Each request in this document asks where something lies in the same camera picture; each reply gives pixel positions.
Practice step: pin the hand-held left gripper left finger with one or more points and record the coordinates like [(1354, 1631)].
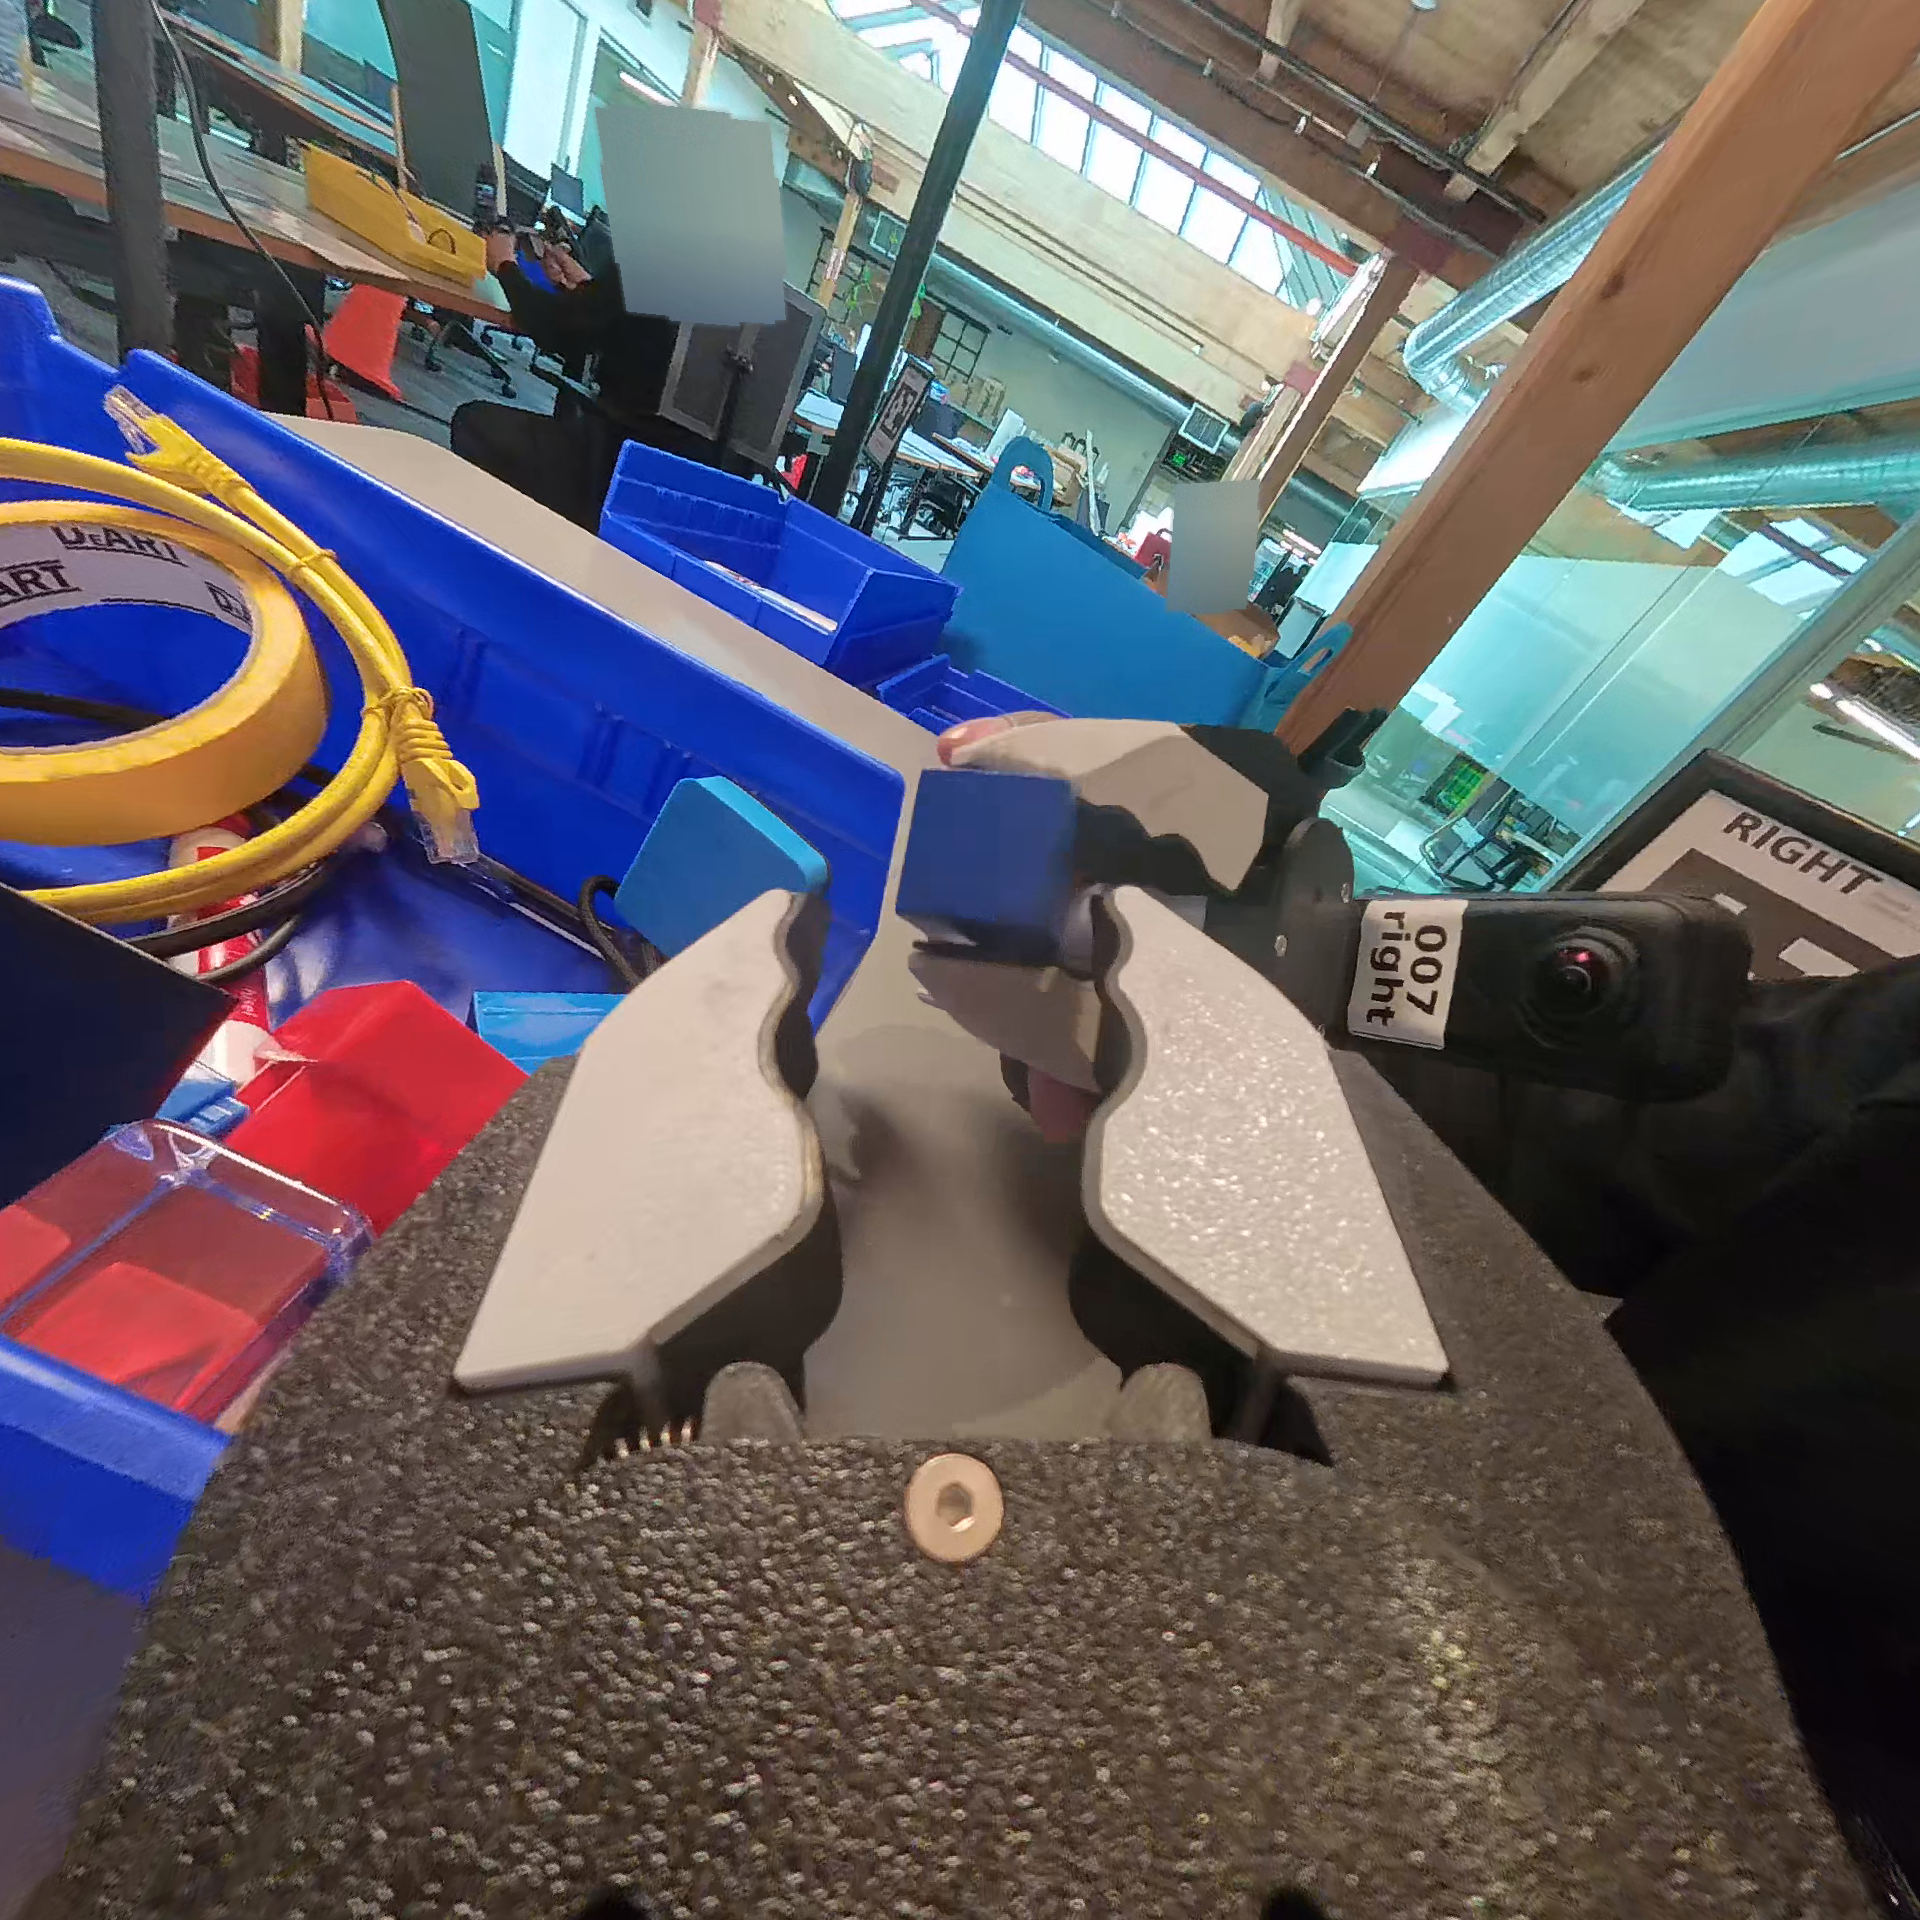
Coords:
[(660, 1184)]

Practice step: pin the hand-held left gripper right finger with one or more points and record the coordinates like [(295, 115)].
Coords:
[(1260, 1171)]

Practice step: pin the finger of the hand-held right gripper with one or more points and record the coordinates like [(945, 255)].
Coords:
[(1020, 1021), (1185, 787)]

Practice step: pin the dark blue wooden block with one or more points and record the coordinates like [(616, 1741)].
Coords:
[(990, 870)]

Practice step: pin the large blue storage bin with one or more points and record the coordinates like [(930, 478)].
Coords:
[(599, 704)]

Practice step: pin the yellow masking tape roll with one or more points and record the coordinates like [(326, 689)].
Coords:
[(224, 720)]

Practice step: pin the person's right hand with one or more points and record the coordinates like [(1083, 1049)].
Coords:
[(1058, 1102)]

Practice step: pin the blue divider panel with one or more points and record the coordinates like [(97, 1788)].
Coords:
[(1079, 615)]

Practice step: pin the shallow blue bin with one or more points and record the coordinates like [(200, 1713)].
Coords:
[(961, 697)]

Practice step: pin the hollow red plastic block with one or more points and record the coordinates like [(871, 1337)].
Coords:
[(376, 1095)]

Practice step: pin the blue whiteboard eraser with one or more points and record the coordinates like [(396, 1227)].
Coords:
[(720, 870)]

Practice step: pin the small blue bin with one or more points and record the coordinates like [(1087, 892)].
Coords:
[(839, 599)]

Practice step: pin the clear acrylic block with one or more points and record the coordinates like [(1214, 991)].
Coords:
[(180, 1276)]

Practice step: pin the red and white marker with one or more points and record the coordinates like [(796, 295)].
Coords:
[(210, 867)]

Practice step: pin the wooden beam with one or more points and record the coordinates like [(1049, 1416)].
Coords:
[(1575, 376)]

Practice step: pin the dark blue flat panel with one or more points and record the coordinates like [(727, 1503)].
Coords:
[(106, 1037)]

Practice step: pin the grey monitor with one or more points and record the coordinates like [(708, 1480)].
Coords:
[(720, 389)]

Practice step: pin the black pole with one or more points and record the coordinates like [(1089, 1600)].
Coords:
[(134, 181), (930, 224)]

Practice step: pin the black office chair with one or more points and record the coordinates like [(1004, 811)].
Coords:
[(524, 451)]

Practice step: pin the orange chair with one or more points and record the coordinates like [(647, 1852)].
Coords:
[(368, 339)]

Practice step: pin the yellow bin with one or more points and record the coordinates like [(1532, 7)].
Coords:
[(376, 212)]

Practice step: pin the wooden desk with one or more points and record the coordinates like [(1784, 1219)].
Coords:
[(224, 195)]

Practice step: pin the silver ventilation duct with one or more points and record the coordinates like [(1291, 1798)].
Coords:
[(1500, 285), (1770, 481)]

